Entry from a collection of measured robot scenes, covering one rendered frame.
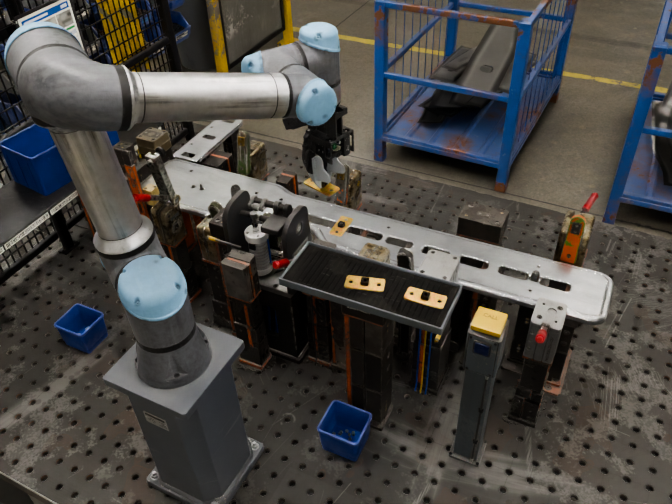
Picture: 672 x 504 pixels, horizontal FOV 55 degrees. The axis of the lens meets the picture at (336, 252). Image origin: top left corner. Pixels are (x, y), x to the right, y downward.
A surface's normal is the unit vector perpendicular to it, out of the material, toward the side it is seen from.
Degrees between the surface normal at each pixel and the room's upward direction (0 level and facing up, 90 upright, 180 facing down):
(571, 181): 0
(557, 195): 0
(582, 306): 0
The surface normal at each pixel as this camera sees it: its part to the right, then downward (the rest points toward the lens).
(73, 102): 0.07, 0.41
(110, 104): 0.40, 0.41
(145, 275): 0.03, -0.68
